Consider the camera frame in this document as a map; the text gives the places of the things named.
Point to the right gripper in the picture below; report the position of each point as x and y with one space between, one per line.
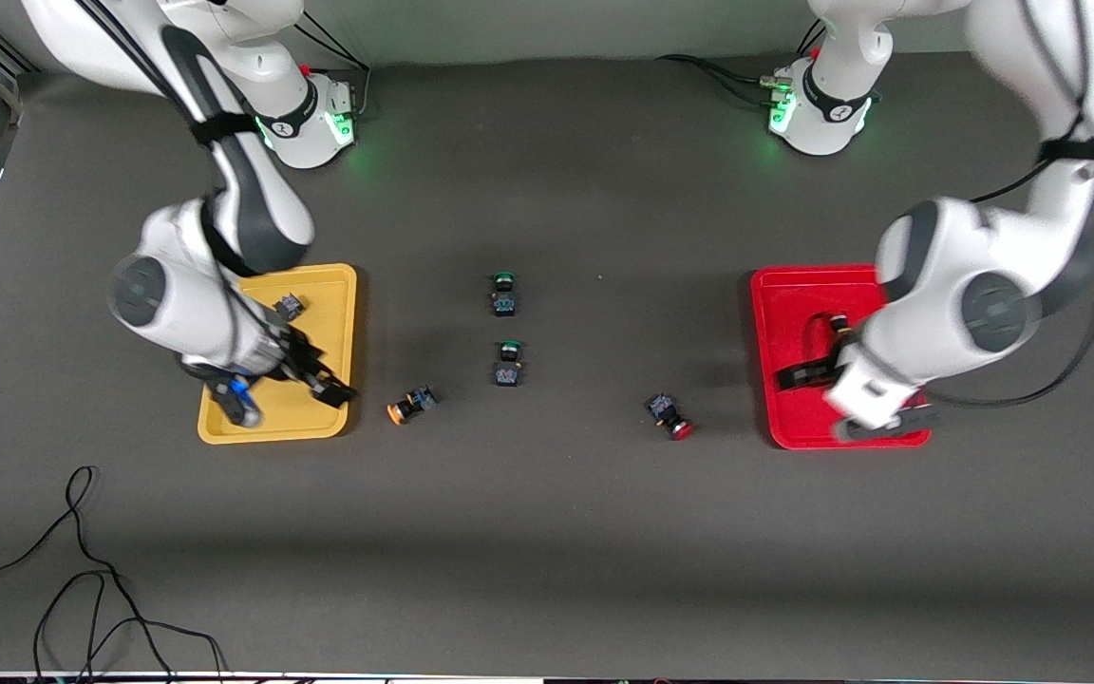
297 360

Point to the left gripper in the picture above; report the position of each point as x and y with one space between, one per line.
832 361

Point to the red push button switch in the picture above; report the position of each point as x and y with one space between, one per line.
666 410
839 328

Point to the yellow push button switch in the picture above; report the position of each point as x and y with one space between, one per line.
411 404
291 305

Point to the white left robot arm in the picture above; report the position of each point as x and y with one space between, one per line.
984 294

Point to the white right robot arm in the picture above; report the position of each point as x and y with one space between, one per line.
253 209

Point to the yellow plastic tray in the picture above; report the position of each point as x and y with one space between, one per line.
330 318

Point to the red plastic tray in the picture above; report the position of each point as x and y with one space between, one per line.
794 313

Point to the green push button switch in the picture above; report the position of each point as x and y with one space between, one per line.
508 366
505 296

